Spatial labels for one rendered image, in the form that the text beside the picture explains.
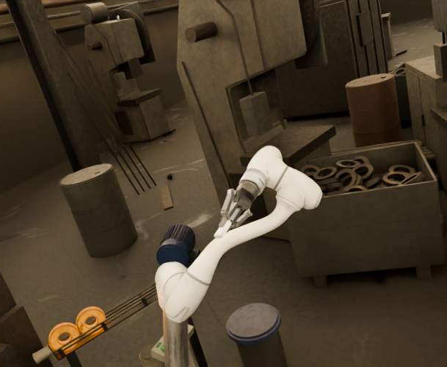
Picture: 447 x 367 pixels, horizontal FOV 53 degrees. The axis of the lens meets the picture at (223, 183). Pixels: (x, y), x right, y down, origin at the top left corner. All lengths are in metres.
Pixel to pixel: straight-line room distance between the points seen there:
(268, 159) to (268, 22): 2.14
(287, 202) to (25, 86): 9.13
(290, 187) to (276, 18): 2.31
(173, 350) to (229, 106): 2.47
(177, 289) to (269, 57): 2.35
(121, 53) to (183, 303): 8.31
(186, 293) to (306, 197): 0.55
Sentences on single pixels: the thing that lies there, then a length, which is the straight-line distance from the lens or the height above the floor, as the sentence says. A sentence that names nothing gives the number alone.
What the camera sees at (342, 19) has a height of 1.55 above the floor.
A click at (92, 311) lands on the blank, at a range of 2.61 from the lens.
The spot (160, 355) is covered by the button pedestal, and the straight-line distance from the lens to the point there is 2.40.
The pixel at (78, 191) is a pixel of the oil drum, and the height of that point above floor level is 0.80.
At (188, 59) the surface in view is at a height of 1.78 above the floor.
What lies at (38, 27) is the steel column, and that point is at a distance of 6.27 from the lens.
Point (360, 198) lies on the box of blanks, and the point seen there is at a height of 0.69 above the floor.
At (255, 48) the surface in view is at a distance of 3.61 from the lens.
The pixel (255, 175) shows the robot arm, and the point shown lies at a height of 1.49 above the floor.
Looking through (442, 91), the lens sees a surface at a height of 0.98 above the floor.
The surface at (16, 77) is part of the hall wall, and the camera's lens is 10.36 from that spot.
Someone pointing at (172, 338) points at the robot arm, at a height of 0.91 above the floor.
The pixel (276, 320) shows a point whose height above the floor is 0.43.
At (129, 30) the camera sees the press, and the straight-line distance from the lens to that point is 9.95.
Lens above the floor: 2.03
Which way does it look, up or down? 20 degrees down
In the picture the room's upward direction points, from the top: 16 degrees counter-clockwise
